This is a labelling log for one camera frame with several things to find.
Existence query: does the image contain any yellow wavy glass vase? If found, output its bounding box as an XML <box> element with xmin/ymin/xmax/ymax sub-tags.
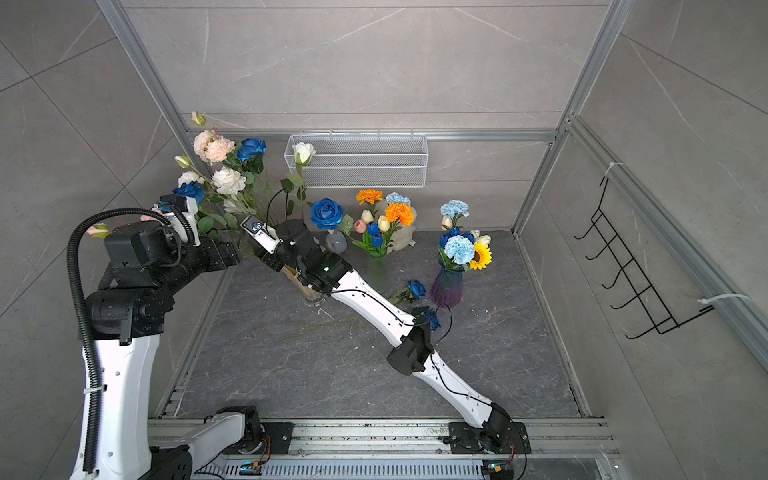
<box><xmin>281</xmin><ymin>266</ymin><xmax>326</xmax><ymax>306</ymax></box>

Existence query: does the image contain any blue rose picked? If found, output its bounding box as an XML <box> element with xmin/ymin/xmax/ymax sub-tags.
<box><xmin>411</xmin><ymin>307</ymin><xmax>441</xmax><ymax>331</ymax></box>
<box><xmin>389</xmin><ymin>280</ymin><xmax>426</xmax><ymax>304</ymax></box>

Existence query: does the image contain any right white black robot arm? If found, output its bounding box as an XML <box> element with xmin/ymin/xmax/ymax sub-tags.
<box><xmin>241</xmin><ymin>218</ymin><xmax>531</xmax><ymax>455</ymax></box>

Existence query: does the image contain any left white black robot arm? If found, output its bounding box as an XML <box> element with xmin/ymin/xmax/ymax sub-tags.
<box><xmin>71</xmin><ymin>221</ymin><xmax>267</xmax><ymax>479</ymax></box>

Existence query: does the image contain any small grey round vase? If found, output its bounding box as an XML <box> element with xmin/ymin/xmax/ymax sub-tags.
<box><xmin>325</xmin><ymin>230</ymin><xmax>348</xmax><ymax>255</ymax></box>

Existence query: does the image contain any blue rose in grey vase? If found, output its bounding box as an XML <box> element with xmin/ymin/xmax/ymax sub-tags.
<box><xmin>311</xmin><ymin>198</ymin><xmax>345</xmax><ymax>231</ymax></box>

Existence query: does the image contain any clear green glass vase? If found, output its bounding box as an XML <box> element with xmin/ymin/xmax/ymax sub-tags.
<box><xmin>368</xmin><ymin>255</ymin><xmax>388</xmax><ymax>282</ymax></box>

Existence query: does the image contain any light blue carnation middle vase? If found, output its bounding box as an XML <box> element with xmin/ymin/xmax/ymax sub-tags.
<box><xmin>385</xmin><ymin>192</ymin><xmax>412</xmax><ymax>206</ymax></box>

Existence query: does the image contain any purple glass vase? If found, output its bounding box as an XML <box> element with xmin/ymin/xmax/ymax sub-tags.
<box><xmin>429</xmin><ymin>266</ymin><xmax>464</xmax><ymax>308</ymax></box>

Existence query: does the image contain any yellow sunflower purple vase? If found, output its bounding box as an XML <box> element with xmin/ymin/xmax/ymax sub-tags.
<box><xmin>469</xmin><ymin>242</ymin><xmax>492</xmax><ymax>270</ymax></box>

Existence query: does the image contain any blue rose upper left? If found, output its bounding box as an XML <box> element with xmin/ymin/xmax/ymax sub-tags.
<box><xmin>173</xmin><ymin>181</ymin><xmax>206</xmax><ymax>205</ymax></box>

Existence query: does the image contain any white rose centre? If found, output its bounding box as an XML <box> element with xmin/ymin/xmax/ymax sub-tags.
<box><xmin>211</xmin><ymin>167</ymin><xmax>246</xmax><ymax>196</ymax></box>

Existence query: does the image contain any small white rose left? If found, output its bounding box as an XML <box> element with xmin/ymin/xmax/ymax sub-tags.
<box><xmin>177</xmin><ymin>170</ymin><xmax>206</xmax><ymax>187</ymax></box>

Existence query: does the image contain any orange carnation small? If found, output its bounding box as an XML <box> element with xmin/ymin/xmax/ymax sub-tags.
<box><xmin>356</xmin><ymin>189</ymin><xmax>383</xmax><ymax>205</ymax></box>

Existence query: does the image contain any white rose tall stem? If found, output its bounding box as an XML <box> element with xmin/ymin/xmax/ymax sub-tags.
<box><xmin>292</xmin><ymin>142</ymin><xmax>316</xmax><ymax>167</ymax></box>

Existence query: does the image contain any peach rose pair top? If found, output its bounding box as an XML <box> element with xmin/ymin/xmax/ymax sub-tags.
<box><xmin>193</xmin><ymin>130</ymin><xmax>235</xmax><ymax>164</ymax></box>

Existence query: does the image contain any pink rose bud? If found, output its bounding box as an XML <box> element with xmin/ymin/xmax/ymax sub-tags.
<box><xmin>86</xmin><ymin>223</ymin><xmax>111</xmax><ymax>239</ymax></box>

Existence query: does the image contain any orange carnation large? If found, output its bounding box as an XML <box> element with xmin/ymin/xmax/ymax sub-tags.
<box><xmin>385</xmin><ymin>203</ymin><xmax>415</xmax><ymax>226</ymax></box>

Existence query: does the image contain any blue rose top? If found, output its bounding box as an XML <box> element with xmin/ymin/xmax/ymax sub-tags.
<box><xmin>237</xmin><ymin>137</ymin><xmax>266</xmax><ymax>162</ymax></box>

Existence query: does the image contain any light blue carnation upper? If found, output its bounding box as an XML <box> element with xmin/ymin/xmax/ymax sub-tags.
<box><xmin>440</xmin><ymin>200</ymin><xmax>469</xmax><ymax>218</ymax></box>

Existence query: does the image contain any light blue carnation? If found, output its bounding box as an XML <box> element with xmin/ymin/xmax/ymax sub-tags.
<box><xmin>443</xmin><ymin>235</ymin><xmax>475</xmax><ymax>266</ymax></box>
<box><xmin>440</xmin><ymin>200</ymin><xmax>469</xmax><ymax>218</ymax></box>

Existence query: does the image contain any light blue carnation lower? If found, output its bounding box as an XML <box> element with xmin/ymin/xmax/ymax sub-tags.
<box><xmin>443</xmin><ymin>235</ymin><xmax>475</xmax><ymax>266</ymax></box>

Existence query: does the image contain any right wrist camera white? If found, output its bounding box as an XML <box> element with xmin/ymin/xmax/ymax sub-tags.
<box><xmin>240</xmin><ymin>216</ymin><xmax>281</xmax><ymax>255</ymax></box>

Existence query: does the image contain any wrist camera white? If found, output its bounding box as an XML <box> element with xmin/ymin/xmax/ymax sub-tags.
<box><xmin>155</xmin><ymin>194</ymin><xmax>201</xmax><ymax>247</ymax></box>
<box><xmin>240</xmin><ymin>216</ymin><xmax>281</xmax><ymax>255</ymax></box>

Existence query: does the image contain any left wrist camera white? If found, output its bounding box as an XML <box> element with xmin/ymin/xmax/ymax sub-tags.
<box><xmin>155</xmin><ymin>194</ymin><xmax>201</xmax><ymax>247</ymax></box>

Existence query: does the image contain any black corrugated cable conduit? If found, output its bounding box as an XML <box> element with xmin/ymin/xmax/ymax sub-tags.
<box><xmin>65</xmin><ymin>207</ymin><xmax>196</xmax><ymax>475</ymax></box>

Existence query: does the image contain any metal base rail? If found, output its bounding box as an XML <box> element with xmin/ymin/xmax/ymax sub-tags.
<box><xmin>192</xmin><ymin>418</ymin><xmax>630</xmax><ymax>479</ymax></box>

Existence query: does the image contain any black wire hook rack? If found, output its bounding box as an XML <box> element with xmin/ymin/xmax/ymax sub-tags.
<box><xmin>573</xmin><ymin>177</ymin><xmax>715</xmax><ymax>340</ymax></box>

